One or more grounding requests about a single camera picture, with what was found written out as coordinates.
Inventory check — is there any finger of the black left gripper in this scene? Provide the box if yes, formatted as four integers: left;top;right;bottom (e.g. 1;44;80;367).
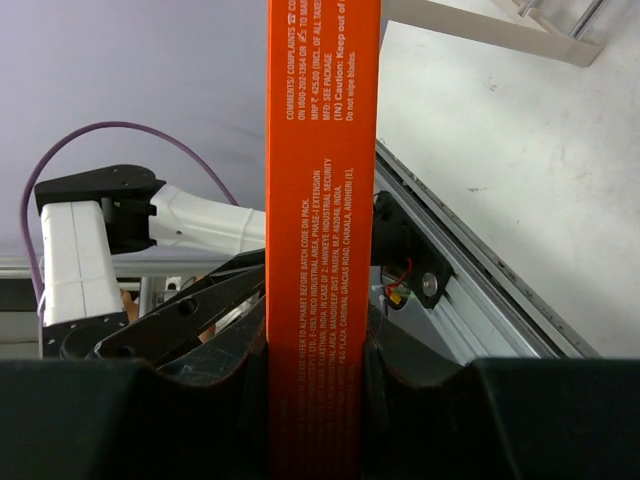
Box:
174;249;265;300
87;265;265;370

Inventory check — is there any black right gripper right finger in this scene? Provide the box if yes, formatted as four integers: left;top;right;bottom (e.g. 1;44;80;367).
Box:
362;308;639;479

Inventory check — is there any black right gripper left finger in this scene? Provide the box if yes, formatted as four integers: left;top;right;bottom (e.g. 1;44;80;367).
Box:
1;302;267;479

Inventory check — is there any orange Gillette Fusion box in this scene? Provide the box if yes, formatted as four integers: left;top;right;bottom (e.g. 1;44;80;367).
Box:
266;0;381;479

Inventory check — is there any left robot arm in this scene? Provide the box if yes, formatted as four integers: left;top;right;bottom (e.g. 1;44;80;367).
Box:
35;165;265;366

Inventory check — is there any cream metal-rod shelf rack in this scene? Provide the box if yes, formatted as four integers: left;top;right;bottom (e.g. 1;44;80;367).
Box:
382;1;603;67

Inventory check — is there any aluminium rail frame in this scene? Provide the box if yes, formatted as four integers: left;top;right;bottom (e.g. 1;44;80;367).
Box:
19;147;595;364

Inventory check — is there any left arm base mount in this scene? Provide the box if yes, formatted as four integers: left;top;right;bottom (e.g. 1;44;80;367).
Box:
371;191;453;310

